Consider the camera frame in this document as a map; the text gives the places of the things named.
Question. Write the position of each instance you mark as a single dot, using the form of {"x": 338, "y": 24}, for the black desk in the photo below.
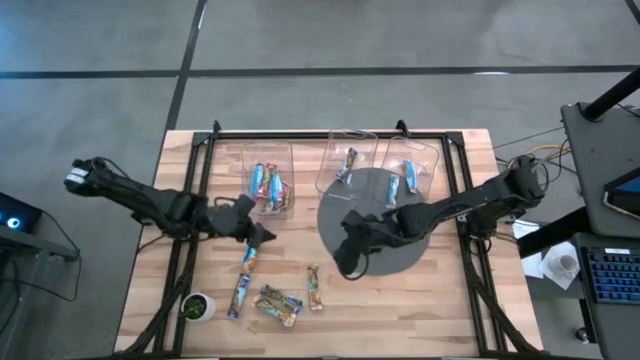
{"x": 620, "y": 330}

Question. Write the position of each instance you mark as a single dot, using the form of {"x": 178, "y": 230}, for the black caster wheel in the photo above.
{"x": 581, "y": 335}

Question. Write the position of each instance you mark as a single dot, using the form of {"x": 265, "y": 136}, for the laptop with blue screen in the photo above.
{"x": 631, "y": 186}

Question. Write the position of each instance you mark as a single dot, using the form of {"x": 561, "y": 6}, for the clear plastic bin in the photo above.
{"x": 425, "y": 155}
{"x": 330, "y": 155}
{"x": 255, "y": 150}

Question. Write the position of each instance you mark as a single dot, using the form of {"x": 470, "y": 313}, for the silver frame bracket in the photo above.
{"x": 463, "y": 217}

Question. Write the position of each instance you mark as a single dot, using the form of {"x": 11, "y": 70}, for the black stand crossbar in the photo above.
{"x": 550, "y": 232}

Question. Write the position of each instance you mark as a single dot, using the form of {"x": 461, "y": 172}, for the grey metal cart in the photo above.
{"x": 35, "y": 245}

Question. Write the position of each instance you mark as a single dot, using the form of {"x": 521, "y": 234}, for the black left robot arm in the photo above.
{"x": 130, "y": 195}

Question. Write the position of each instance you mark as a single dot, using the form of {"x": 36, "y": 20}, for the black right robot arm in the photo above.
{"x": 465, "y": 205}

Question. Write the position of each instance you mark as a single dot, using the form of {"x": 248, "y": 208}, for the backlit black keyboard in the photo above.
{"x": 615, "y": 275}

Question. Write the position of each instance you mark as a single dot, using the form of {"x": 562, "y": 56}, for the grey round mat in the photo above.
{"x": 395, "y": 260}

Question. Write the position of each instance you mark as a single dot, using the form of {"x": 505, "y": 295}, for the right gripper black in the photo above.
{"x": 362, "y": 232}

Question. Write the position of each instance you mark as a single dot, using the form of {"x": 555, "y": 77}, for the light blue granola bar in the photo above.
{"x": 411, "y": 176}
{"x": 257, "y": 181}
{"x": 393, "y": 190}
{"x": 275, "y": 192}

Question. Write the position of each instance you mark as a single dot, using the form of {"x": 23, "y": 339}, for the black box with blue light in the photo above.
{"x": 20, "y": 210}

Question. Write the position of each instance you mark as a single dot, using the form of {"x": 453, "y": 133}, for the red orange granola bar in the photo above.
{"x": 287, "y": 196}

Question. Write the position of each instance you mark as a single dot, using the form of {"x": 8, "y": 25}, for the white paper sheet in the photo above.
{"x": 531, "y": 265}

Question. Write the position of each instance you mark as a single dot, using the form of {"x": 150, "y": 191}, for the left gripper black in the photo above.
{"x": 232, "y": 220}

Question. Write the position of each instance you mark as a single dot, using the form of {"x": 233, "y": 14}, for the small plant in white pot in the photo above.
{"x": 197, "y": 307}

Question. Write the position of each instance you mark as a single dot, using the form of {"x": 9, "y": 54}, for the white cup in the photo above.
{"x": 550, "y": 272}
{"x": 566, "y": 263}

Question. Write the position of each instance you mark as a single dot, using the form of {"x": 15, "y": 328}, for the black stand plate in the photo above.
{"x": 595, "y": 150}

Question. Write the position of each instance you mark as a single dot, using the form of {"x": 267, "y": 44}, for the black pole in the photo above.
{"x": 612, "y": 95}

